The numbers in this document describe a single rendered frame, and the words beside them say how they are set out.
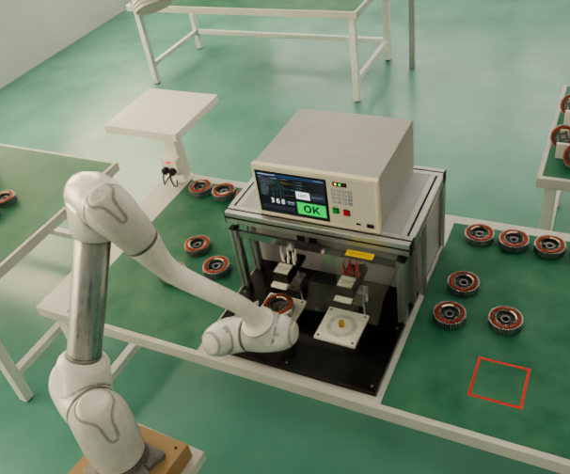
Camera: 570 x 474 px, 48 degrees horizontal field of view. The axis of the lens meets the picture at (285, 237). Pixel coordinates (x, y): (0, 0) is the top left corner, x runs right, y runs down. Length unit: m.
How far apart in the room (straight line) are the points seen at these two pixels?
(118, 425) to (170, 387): 1.42
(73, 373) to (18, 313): 2.09
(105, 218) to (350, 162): 0.83
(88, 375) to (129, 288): 0.77
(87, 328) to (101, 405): 0.22
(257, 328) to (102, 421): 0.48
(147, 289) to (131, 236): 1.01
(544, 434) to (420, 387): 0.37
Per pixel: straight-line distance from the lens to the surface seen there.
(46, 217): 3.25
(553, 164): 3.07
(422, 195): 2.22
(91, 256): 1.79
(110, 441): 1.84
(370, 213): 2.01
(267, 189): 2.13
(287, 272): 2.25
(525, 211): 4.02
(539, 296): 2.40
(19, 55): 7.25
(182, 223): 2.89
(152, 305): 2.52
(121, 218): 1.59
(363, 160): 2.04
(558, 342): 2.27
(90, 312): 1.86
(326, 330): 2.22
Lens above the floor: 2.42
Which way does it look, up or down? 39 degrees down
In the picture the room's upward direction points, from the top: 10 degrees counter-clockwise
